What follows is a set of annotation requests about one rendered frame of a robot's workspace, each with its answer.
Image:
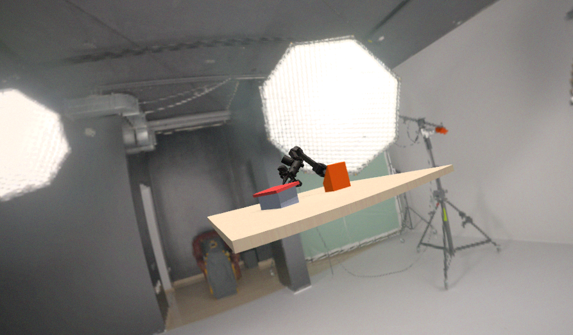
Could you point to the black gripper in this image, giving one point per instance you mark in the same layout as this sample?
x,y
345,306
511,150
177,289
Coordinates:
x,y
293,170

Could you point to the red rectangular lid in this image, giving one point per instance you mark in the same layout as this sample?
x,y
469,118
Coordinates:
x,y
276,189

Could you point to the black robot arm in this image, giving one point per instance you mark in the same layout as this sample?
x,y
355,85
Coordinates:
x,y
297,158

